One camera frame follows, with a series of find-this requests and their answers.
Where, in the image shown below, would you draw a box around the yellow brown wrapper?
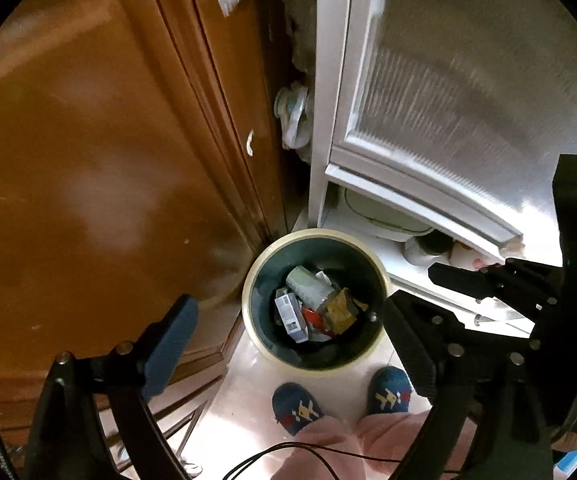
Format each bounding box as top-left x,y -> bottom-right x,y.
318,288 -> 368,335

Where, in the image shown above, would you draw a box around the red snack packet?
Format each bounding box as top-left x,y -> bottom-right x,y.
302,307 -> 330,335

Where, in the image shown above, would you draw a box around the round trash bin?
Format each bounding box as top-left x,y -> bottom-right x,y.
242,229 -> 391,374

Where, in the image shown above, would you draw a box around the right blue slipper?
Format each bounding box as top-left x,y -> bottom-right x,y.
367,366 -> 412,415

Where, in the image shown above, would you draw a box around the blue slipper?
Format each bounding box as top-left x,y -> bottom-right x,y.
271,382 -> 323,437
367,366 -> 412,415

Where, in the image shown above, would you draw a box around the pink trouser legs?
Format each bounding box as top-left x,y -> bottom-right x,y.
271,412 -> 476,480

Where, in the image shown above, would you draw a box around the left blue slipper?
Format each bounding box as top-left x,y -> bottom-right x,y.
271,382 -> 323,437

